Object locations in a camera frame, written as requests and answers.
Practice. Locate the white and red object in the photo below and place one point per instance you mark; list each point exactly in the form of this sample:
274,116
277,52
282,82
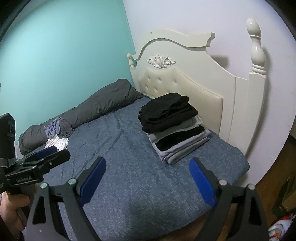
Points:
281,228

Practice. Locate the blue-grey crumpled garment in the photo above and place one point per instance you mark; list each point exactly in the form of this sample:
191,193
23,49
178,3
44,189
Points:
52,128

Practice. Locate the dark grey rolled duvet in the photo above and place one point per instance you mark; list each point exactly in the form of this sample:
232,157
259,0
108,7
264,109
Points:
92,109

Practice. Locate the cream tufted headboard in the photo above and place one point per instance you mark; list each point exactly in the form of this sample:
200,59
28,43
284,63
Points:
231,81

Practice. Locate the dark grey crumpled garment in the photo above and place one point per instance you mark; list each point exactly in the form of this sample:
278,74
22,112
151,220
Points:
66,128

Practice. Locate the blue patterned bed cover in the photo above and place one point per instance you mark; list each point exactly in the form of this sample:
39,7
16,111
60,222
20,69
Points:
138,173

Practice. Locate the black pants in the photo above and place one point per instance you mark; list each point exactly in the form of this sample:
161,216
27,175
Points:
166,111

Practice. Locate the white crumpled garment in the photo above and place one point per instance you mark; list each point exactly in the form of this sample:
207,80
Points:
59,142

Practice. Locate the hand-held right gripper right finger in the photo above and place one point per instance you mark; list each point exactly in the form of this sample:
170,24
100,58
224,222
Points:
201,183

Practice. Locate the person's left hand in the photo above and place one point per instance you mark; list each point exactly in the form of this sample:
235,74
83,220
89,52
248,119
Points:
11,206

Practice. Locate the lavender grey folded garment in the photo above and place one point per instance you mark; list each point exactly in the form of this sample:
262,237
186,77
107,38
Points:
185,150

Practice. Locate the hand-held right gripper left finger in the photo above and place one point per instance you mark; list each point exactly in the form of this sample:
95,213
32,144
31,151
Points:
92,183

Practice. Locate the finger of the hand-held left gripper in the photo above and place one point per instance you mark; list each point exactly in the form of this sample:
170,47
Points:
46,151
59,157

